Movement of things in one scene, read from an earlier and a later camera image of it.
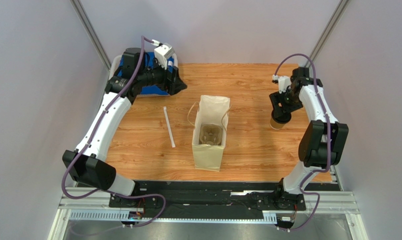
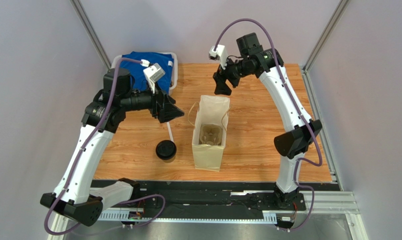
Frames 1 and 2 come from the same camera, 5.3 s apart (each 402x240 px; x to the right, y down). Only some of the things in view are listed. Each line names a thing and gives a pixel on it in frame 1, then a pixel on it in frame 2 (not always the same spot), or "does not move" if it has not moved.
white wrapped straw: (165, 110) does not move
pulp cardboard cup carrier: (210, 134) does not move
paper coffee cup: (276, 125) to (170, 160)
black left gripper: (171, 82) to (158, 110)
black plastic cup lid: (280, 117) to (166, 149)
